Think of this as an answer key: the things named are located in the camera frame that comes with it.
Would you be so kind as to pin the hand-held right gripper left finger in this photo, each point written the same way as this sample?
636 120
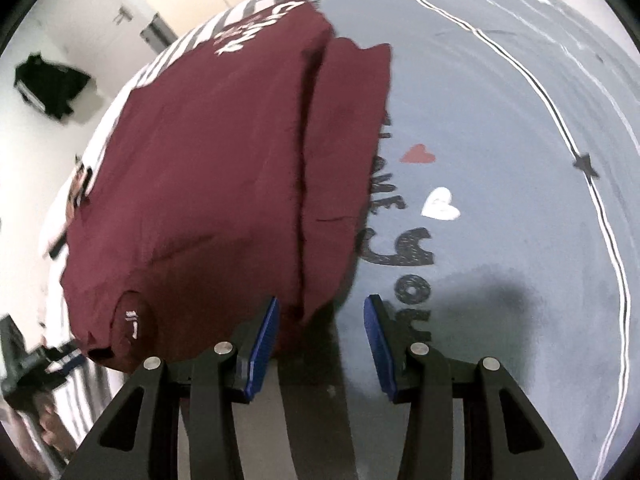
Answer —
261 340

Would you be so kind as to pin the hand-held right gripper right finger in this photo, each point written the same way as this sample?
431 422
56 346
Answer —
380 340

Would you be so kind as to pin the maroon shirt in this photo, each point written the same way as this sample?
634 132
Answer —
210 170

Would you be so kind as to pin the grey printed bed blanket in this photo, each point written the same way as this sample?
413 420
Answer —
490 125

